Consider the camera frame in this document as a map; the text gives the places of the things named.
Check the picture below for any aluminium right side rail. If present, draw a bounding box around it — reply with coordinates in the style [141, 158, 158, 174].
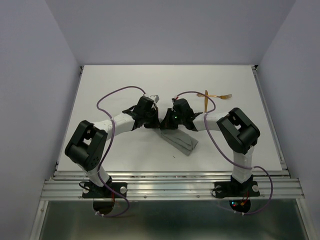
[251, 65, 291, 177]

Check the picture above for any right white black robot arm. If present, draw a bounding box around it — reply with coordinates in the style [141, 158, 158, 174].
[160, 98, 261, 195]

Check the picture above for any gold fork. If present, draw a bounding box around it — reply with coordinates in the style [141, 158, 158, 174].
[196, 93, 233, 100]

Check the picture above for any gold knife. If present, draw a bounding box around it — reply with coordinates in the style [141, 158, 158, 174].
[204, 90, 210, 113]

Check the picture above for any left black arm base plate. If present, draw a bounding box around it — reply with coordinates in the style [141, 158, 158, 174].
[79, 181, 128, 199]

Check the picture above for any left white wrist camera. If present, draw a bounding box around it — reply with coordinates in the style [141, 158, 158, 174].
[144, 94, 160, 104]

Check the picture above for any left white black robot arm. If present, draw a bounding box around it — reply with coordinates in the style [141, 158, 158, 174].
[64, 95, 160, 197]

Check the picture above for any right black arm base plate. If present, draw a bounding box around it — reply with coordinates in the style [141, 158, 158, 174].
[211, 181, 260, 199]

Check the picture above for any grey cloth napkin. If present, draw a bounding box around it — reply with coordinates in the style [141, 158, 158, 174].
[155, 129, 199, 156]

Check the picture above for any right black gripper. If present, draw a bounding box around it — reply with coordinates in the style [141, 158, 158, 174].
[160, 108, 185, 130]

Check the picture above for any aluminium front rail frame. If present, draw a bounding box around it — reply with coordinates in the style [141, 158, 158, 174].
[30, 165, 317, 240]

